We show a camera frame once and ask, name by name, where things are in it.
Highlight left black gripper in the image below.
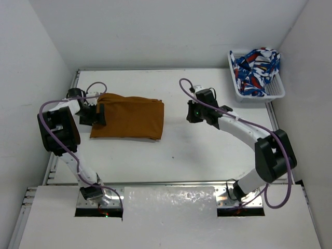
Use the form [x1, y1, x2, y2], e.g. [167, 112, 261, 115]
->
[75, 103, 105, 126]

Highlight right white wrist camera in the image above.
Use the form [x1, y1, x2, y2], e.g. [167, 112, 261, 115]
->
[189, 85, 204, 94]

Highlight white plastic basket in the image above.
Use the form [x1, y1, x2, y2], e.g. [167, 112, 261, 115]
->
[227, 52, 285, 104]

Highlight blue white patterned cloth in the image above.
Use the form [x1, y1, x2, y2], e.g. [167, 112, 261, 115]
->
[229, 47, 281, 98]

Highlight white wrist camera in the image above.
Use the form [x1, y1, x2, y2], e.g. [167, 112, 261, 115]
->
[86, 91, 101, 106]
[189, 85, 204, 94]

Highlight brown trousers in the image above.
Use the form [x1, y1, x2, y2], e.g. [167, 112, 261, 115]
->
[90, 93, 164, 140]

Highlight aluminium table frame rail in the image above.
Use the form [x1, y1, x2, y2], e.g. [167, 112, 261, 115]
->
[41, 68, 80, 186]

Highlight white front cover board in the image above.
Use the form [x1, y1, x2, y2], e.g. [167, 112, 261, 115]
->
[20, 186, 320, 248]

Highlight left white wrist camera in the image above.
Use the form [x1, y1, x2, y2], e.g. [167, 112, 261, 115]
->
[86, 91, 101, 106]

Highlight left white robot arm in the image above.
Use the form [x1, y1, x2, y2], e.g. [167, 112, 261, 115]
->
[37, 88, 112, 207]

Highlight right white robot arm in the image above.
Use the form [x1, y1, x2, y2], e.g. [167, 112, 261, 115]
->
[186, 86, 297, 201]

